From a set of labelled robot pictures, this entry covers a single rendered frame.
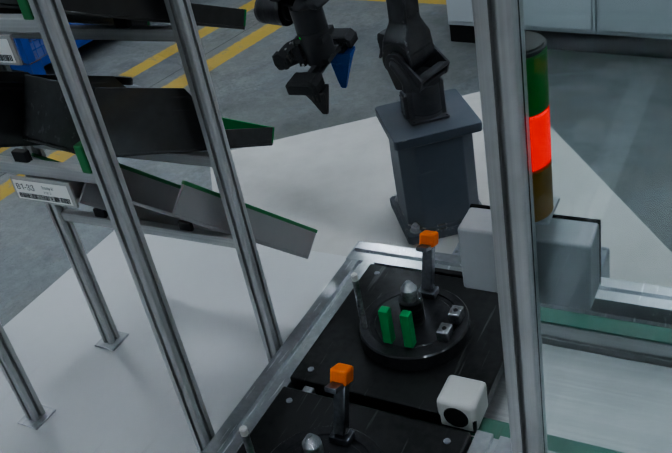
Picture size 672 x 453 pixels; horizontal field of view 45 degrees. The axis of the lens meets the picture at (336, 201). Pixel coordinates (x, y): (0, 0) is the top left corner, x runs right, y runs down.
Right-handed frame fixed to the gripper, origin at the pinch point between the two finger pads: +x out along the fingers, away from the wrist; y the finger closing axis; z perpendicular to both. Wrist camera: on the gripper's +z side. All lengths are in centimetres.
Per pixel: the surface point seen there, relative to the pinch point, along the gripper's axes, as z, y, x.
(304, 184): 9.5, 5.5, 20.3
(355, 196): -3.0, 7.7, 20.2
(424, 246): -36, 43, -5
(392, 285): -28, 42, 4
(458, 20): 83, -251, 133
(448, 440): -45, 65, 1
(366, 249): -20.4, 33.7, 6.3
